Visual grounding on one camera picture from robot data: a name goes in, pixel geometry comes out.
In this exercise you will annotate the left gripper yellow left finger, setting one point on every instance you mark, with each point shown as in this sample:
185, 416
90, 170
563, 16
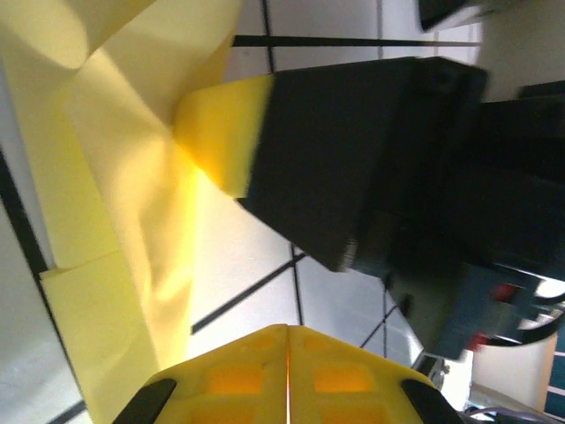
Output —
238, 384

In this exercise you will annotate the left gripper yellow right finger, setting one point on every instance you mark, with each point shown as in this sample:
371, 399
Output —
344, 384

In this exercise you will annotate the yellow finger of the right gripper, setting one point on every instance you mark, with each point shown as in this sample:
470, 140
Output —
331, 154

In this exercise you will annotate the yellow paper sheet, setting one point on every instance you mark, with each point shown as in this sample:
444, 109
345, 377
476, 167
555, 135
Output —
110, 154

